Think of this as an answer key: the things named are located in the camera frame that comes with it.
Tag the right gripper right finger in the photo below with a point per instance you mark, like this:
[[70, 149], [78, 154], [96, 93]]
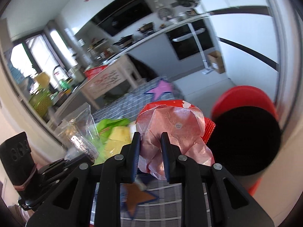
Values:
[[182, 169]]

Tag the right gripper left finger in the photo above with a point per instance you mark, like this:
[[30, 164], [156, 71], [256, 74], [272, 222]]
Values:
[[121, 168]]

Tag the yellow foam net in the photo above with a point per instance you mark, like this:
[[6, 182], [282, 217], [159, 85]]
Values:
[[119, 137]]

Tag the pink plastic bag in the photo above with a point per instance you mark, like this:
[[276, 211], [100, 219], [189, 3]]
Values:
[[151, 160]]

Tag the red plastic bag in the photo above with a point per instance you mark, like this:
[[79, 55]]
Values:
[[184, 122]]

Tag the clear plastic zip bag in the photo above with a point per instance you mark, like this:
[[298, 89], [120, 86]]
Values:
[[78, 133]]

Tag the green snack wrapper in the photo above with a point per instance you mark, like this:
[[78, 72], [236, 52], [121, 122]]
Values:
[[105, 126]]

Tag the black trash bin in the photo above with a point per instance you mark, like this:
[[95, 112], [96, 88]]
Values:
[[245, 140]]

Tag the black kitchen faucet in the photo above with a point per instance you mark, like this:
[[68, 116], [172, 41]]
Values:
[[59, 74]]

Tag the grey checked tablecloth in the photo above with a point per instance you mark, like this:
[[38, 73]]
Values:
[[148, 201]]

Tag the green yellow basket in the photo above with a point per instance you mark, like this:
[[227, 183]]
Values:
[[41, 101]]

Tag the red stool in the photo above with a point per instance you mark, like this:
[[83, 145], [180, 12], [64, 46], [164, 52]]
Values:
[[243, 96]]

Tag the beige wooden cart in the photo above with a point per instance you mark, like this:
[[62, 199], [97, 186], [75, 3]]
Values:
[[117, 72]]

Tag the red plastic basket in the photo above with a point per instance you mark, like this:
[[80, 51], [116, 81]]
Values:
[[90, 73]]

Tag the white mop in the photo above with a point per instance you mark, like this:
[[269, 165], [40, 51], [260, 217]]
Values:
[[207, 69]]

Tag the cardboard box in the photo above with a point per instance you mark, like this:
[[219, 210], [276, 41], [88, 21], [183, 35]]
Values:
[[216, 61]]

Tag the black built-in oven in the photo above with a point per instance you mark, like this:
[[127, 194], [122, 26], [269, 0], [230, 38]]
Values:
[[183, 41]]

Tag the black cooking pot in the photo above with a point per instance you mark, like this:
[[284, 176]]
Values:
[[145, 28]]

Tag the black range hood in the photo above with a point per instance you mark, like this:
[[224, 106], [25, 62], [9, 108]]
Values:
[[120, 14]]

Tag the white refrigerator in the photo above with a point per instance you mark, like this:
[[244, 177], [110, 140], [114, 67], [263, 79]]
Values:
[[247, 40]]

